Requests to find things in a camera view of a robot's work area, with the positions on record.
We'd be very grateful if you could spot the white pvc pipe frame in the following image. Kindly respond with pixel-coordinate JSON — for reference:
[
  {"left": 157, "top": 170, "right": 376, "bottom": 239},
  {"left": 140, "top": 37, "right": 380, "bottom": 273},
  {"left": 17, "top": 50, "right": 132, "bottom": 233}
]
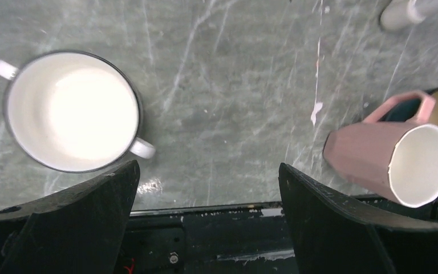
[{"left": 379, "top": 0, "right": 438, "bottom": 31}]

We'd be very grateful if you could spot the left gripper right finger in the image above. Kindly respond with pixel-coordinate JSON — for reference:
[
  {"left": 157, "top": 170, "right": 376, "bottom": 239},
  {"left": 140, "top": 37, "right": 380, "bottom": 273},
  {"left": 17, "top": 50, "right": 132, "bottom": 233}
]
[{"left": 278, "top": 163, "right": 438, "bottom": 273}]

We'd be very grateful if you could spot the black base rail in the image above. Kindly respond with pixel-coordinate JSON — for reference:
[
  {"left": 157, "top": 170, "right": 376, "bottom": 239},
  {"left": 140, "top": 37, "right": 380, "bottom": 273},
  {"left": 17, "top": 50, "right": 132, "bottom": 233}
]
[{"left": 113, "top": 189, "right": 438, "bottom": 274}]

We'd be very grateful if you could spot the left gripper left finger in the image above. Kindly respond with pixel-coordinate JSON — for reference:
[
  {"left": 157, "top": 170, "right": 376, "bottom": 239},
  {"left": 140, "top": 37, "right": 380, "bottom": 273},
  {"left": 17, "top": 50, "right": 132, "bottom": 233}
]
[{"left": 0, "top": 160, "right": 140, "bottom": 273}]

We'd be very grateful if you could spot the pink mug left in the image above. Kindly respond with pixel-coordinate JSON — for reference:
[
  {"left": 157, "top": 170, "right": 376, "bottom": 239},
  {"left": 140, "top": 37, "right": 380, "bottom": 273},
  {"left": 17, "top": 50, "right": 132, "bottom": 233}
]
[{"left": 323, "top": 90, "right": 438, "bottom": 208}]

